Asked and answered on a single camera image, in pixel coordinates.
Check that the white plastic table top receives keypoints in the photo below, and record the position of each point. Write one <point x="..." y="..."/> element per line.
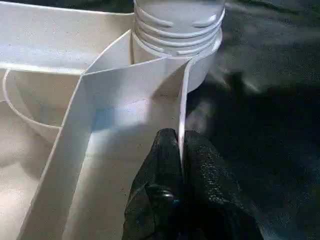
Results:
<point x="55" y="45"/>

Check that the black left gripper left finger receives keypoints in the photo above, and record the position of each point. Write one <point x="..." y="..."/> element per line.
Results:
<point x="157" y="195"/>

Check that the white plastic table leg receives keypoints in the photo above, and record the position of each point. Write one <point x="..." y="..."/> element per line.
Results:
<point x="177" y="22"/>

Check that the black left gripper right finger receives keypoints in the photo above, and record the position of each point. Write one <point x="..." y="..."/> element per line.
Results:
<point x="215" y="200"/>

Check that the black work mat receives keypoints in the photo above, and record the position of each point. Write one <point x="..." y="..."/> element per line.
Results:
<point x="265" y="125"/>

